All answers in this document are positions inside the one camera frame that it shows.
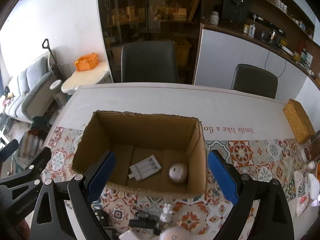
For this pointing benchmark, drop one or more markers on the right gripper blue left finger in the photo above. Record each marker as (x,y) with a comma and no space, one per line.
(84,189)

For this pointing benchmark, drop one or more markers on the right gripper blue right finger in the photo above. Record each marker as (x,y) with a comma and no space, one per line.
(237,188)

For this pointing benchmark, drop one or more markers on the white power adapter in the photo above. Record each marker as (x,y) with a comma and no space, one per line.
(129,235)

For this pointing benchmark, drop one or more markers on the pink deer night light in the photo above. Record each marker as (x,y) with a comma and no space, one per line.
(174,233)

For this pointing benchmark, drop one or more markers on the patterned tile table mat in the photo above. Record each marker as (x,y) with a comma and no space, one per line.
(204,215)

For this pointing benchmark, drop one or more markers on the small pink round speaker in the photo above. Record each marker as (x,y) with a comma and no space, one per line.
(178,172)

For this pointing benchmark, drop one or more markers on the black usb hub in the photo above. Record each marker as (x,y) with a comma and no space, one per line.
(144,220)

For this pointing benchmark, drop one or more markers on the white floral pouch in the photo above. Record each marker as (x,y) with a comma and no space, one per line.
(302,185)

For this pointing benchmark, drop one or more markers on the white rabbit figurine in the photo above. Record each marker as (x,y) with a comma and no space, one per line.
(166,215)

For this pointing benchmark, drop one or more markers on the brown cardboard box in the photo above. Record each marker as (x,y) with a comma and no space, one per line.
(134,137)

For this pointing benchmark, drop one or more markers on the grey sofa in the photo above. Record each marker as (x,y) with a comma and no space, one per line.
(31,91)

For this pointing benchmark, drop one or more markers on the black chair right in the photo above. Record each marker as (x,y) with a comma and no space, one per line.
(253,80)

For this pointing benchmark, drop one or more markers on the black chair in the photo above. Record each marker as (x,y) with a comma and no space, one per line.
(253,80)
(149,61)

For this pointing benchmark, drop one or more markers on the white side table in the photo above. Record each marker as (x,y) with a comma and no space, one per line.
(100,74)

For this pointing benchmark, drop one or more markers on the orange plastic crate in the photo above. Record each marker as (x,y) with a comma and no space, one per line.
(87,62)

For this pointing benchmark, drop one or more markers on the black chair centre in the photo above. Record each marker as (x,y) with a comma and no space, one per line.
(149,61)

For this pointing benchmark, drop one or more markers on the black coffee machine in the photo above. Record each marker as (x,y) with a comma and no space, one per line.
(235,10)

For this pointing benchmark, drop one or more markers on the dark glass cabinet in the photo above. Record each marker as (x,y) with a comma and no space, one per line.
(127,21)

